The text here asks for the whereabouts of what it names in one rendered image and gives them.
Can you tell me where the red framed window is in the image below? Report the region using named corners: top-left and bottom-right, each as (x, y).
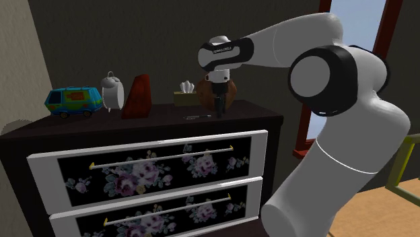
top-left (292, 0), bottom-right (404, 160)

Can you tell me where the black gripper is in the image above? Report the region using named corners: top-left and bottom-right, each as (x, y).
top-left (211, 83), bottom-right (228, 119)

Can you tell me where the white alarm clock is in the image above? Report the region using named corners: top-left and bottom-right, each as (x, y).
top-left (100, 71), bottom-right (125, 112)

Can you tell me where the blue green toy van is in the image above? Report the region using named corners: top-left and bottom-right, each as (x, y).
top-left (44, 86), bottom-right (104, 119)

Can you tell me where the dark floral chest of drawers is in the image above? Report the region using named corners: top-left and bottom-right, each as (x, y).
top-left (0, 99), bottom-right (284, 237)

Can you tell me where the dark red metronome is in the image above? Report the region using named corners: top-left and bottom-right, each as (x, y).
top-left (120, 73), bottom-right (153, 120)

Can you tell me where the brown round vase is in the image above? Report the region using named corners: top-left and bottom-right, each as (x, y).
top-left (196, 77), bottom-right (238, 112)

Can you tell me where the tan tissue box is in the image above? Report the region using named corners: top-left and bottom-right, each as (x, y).
top-left (173, 80), bottom-right (200, 107)

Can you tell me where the yellow green frame furniture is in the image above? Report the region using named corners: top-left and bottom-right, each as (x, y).
top-left (385, 133), bottom-right (420, 208)

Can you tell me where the black pen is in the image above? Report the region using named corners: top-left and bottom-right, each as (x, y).
top-left (183, 114), bottom-right (213, 121)

